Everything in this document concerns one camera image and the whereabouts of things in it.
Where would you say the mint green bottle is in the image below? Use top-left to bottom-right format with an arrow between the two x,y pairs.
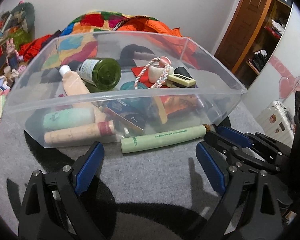
43,108 -> 95,131

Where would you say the beige tube red cap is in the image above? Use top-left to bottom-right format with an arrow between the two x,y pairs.
44,120 -> 115,145

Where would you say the light green long tube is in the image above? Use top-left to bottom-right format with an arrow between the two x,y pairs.
121,125 -> 211,154

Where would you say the beige cream tube white cap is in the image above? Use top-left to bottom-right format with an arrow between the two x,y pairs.
59,65 -> 107,122

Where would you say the clear plastic storage bin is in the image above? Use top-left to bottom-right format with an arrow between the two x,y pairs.
4,31 -> 247,145

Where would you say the yellow small box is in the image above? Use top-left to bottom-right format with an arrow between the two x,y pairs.
166,74 -> 196,88

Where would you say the green glass bottle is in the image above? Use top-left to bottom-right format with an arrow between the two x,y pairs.
78,58 -> 121,91

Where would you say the teal tape ring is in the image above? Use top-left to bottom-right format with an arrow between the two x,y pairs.
120,81 -> 153,113

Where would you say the pink white braided rope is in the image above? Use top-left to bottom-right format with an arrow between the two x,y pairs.
134,56 -> 172,90

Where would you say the blue small box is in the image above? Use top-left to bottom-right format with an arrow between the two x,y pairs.
104,99 -> 146,133

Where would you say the white suitcase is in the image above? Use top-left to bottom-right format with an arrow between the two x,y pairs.
256,100 -> 295,147

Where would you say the grey black blanket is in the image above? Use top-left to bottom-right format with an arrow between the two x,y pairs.
0,100 -> 266,240

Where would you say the pink bunny doll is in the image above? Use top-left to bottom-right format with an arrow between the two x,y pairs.
6,37 -> 24,74

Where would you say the wooden wardrobe shelf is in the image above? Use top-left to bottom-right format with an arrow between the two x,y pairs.
215,0 -> 292,80

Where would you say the colourful patchwork quilt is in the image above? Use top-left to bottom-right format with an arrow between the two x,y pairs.
41,11 -> 161,68

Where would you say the grey green cushion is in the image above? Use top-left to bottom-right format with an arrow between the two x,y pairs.
11,2 -> 35,33

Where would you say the orange down jacket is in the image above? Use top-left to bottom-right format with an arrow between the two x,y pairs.
113,16 -> 199,69

